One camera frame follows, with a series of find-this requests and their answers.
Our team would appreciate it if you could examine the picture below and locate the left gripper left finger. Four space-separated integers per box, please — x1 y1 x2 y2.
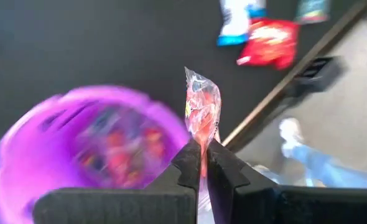
32 139 202 224

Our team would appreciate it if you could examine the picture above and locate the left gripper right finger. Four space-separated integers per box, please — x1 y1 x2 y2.
207 138 367 224

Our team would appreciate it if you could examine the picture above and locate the clear red candy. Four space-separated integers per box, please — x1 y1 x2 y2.
183 66 222 224
105 130 134 184

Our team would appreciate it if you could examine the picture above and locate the red candy packet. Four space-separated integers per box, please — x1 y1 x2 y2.
236 17 301 71

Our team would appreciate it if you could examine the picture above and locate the white blue candy bar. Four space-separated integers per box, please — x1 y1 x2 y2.
216 0 250 47
247 0 267 19

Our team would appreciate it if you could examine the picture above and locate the clear wrapped blue candy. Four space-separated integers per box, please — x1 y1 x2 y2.
295 0 331 25

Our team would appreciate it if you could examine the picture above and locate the person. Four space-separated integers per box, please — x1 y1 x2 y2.
278 117 367 190

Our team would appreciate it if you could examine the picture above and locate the purple plastic bucket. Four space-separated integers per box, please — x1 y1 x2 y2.
0 84 191 224

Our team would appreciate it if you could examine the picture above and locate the black table mat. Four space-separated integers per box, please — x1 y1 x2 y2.
0 0 361 187

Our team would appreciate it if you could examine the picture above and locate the black aluminium table frame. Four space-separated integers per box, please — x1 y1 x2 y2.
222 0 367 153

